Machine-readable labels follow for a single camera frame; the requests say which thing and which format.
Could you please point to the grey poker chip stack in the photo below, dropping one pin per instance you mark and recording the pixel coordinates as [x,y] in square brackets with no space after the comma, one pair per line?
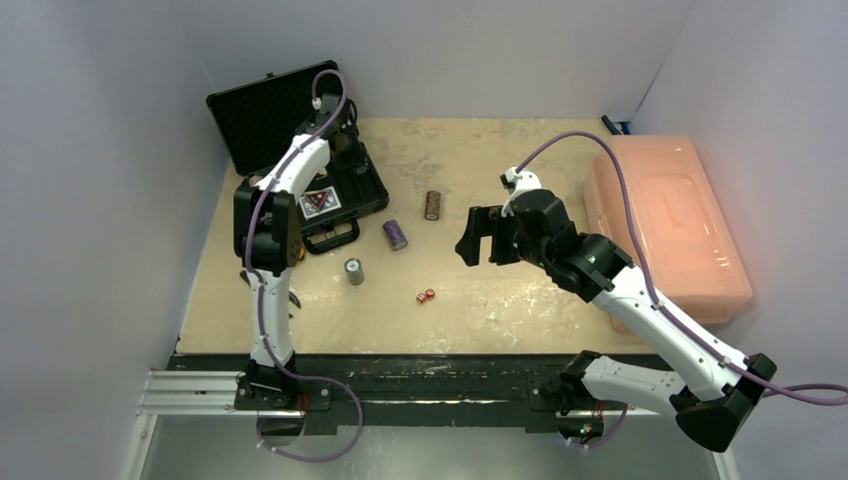
[353,268]

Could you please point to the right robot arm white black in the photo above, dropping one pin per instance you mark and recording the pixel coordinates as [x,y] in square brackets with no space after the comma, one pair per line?
[709,388]

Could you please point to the pink translucent plastic storage box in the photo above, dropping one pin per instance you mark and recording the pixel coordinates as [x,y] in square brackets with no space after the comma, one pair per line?
[689,249]

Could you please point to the card deck lower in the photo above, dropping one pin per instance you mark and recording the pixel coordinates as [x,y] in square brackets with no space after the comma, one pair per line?
[318,202]

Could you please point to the black poker set case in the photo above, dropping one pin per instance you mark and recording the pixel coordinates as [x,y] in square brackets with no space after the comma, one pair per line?
[258,122]

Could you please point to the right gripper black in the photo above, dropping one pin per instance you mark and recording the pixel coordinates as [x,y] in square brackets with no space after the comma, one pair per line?
[495,235]

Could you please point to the blue clamp at wall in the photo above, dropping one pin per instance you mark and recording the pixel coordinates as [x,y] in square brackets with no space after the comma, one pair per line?
[615,128]

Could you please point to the brown poker chip stack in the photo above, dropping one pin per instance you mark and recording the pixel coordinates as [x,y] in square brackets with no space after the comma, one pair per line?
[432,205]

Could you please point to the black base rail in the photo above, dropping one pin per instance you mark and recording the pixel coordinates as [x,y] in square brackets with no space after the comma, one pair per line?
[460,390]

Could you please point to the black pliers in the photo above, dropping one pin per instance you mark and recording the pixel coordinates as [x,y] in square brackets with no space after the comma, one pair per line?
[293,298]

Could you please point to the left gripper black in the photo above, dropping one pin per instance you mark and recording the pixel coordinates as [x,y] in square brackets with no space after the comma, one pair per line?
[357,158]

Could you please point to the purple poker chip stack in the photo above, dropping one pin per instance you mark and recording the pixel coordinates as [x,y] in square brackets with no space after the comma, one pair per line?
[395,235]

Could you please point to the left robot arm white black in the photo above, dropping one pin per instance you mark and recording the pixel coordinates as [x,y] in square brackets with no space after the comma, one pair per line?
[268,240]

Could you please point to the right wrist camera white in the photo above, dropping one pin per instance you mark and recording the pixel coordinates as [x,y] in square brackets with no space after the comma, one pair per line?
[516,183]

